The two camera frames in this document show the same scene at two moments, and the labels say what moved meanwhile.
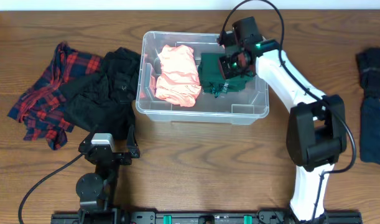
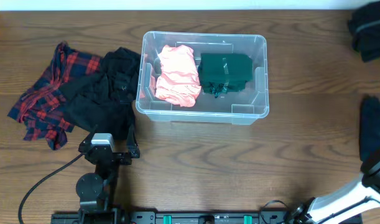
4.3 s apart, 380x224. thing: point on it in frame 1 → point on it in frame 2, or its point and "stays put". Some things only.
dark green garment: [211, 79] stays put
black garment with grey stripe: [373, 68] → [369, 25]
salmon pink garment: [178, 83] stays put
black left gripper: [109, 155] stays put
